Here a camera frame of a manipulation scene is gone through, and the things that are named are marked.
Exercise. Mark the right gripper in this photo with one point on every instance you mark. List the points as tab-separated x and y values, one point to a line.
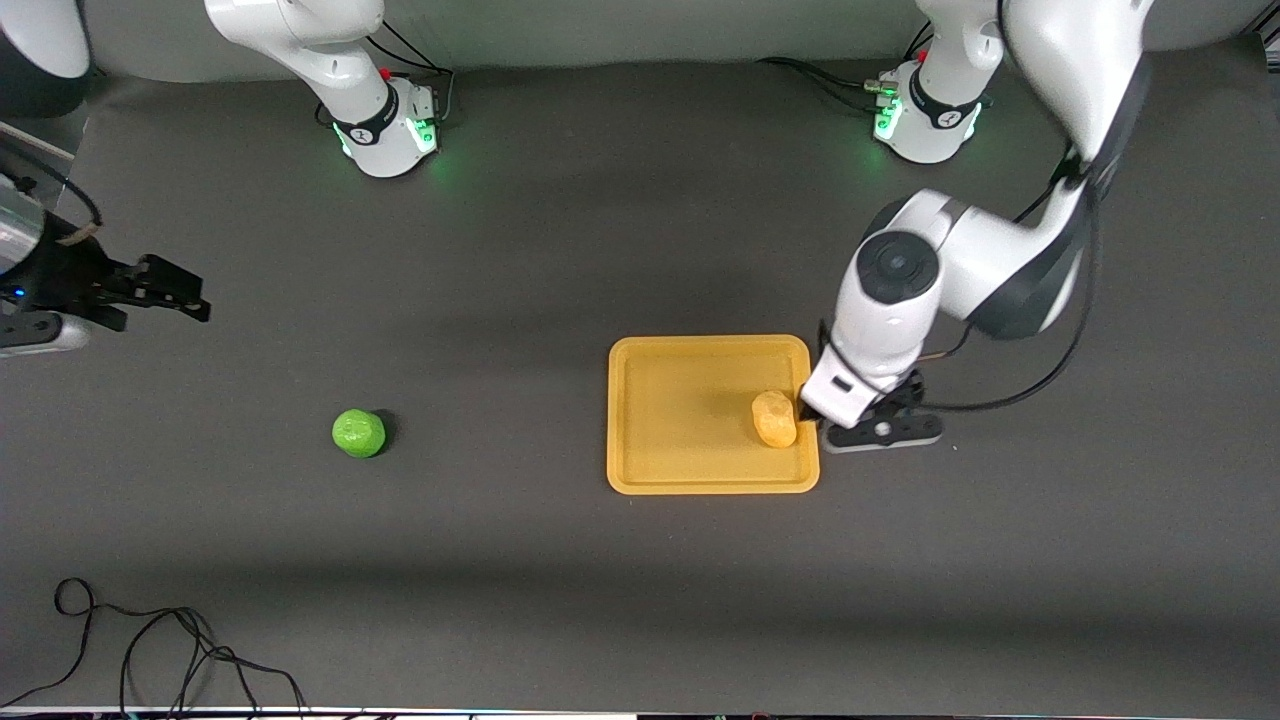
68	274

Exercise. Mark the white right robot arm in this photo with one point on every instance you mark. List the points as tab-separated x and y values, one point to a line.
335	70

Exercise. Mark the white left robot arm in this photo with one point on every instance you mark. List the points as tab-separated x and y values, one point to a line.
1070	60

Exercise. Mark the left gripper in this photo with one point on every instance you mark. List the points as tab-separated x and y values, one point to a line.
805	412

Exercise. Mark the orange plastic tray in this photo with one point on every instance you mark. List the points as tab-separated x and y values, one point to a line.
680	420

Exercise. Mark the dark grey table mat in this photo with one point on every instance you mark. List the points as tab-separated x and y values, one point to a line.
500	250

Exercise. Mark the yellow potato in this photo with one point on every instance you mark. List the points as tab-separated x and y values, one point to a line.
774	420

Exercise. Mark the green apple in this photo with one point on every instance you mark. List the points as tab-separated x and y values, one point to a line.
357	433

